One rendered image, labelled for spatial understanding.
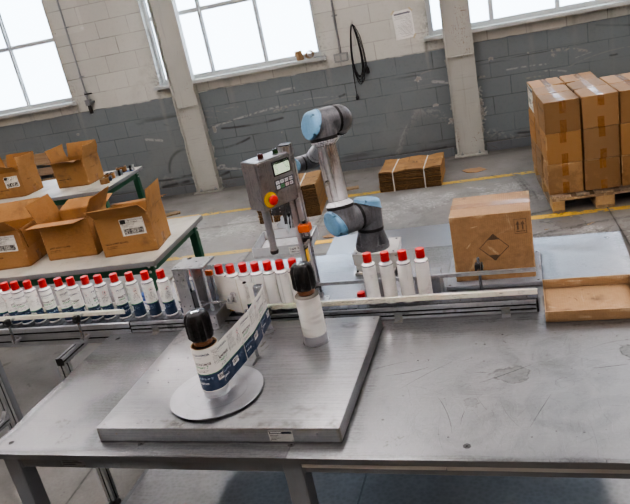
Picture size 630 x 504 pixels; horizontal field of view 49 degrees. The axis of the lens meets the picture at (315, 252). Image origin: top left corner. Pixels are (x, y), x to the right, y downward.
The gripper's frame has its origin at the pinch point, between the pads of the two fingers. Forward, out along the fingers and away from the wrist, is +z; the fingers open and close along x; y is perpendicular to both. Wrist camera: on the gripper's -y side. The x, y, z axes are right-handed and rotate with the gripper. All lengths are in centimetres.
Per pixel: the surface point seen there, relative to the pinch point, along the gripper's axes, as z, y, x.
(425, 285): 23, -71, 60
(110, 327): 30, 65, 59
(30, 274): 10, 178, -32
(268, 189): -19, -17, 68
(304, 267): 9, -36, 94
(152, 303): 21, 44, 59
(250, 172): -26, -12, 71
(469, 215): 0, -88, 44
